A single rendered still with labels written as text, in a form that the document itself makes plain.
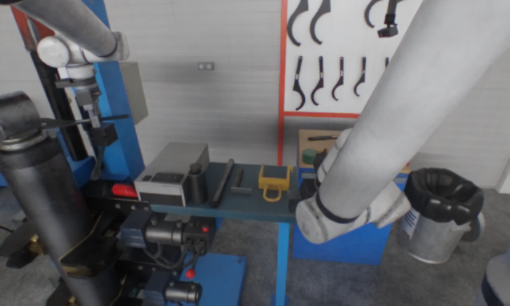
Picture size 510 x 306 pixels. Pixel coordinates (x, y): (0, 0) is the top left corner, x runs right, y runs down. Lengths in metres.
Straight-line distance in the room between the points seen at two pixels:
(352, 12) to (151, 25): 1.94
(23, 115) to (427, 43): 1.17
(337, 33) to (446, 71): 2.43
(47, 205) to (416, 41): 1.27
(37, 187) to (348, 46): 2.50
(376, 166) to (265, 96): 2.52
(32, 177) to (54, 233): 0.28
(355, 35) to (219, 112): 1.58
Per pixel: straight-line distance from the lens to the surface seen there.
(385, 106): 0.33
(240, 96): 2.90
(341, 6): 2.71
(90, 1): 1.47
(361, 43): 2.77
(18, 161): 1.22
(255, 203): 1.28
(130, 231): 1.35
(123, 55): 0.94
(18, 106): 1.21
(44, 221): 1.36
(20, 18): 1.27
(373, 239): 2.32
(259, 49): 2.76
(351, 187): 0.42
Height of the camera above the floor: 1.90
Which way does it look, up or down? 28 degrees down
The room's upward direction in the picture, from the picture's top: 1 degrees counter-clockwise
